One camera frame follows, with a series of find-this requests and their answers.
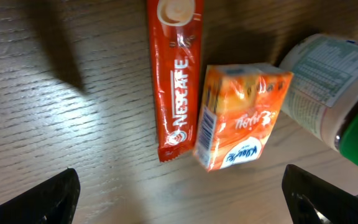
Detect red white packet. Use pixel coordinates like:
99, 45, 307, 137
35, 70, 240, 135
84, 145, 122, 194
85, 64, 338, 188
147, 0, 204, 162

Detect green lid jar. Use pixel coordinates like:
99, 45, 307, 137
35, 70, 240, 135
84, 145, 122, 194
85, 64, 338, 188
279, 34, 358, 166

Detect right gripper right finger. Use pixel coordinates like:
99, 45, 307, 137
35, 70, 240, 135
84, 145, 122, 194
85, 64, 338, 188
282, 164, 358, 223

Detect orange juice carton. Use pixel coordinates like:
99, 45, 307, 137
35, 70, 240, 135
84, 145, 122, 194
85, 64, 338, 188
194, 63, 293, 171

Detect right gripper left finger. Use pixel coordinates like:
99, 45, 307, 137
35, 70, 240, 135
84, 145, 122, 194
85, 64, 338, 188
0, 168, 81, 224

